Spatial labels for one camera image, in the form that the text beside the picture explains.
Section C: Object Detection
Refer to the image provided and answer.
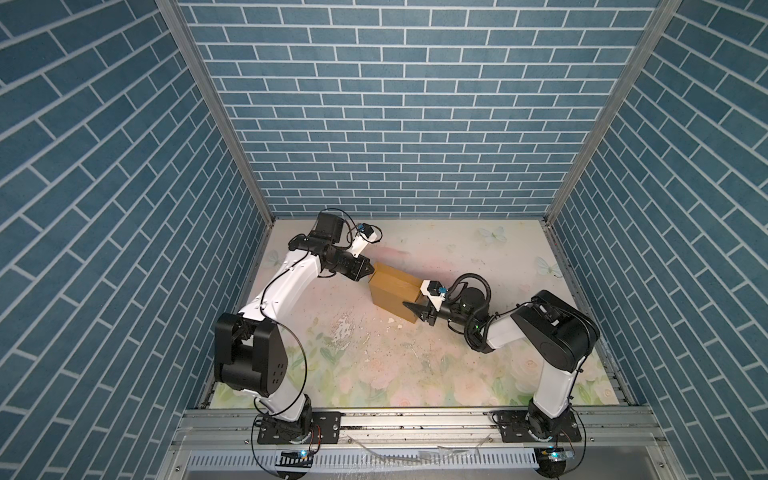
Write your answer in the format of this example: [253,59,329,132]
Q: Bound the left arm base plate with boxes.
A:
[254,410,342,445]

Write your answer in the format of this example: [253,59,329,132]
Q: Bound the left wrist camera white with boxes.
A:
[349,223,383,258]

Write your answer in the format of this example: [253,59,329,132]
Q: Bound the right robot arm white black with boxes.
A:
[403,275,600,441]

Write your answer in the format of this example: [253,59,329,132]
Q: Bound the brown cardboard paper box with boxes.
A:
[369,262,422,323]

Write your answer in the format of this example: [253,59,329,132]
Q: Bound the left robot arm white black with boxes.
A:
[213,211,383,443]

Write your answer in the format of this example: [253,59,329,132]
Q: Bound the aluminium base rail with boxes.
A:
[158,406,684,479]

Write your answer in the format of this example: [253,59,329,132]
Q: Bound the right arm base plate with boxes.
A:
[489,404,582,443]

